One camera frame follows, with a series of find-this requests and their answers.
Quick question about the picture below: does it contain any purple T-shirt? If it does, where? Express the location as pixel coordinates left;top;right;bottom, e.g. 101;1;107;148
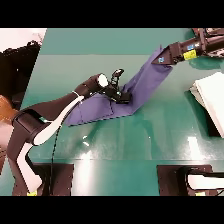
63;44;174;127

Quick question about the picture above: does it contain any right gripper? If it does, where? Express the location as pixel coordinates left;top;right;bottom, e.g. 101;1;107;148
168;37;203;65

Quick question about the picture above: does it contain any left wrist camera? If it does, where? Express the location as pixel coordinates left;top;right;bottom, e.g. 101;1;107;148
109;67;126;89

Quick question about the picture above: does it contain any black cable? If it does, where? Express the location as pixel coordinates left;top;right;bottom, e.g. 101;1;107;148
48;122;63;197

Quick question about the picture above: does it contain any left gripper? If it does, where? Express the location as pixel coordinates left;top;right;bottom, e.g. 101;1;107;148
105;84;133;105

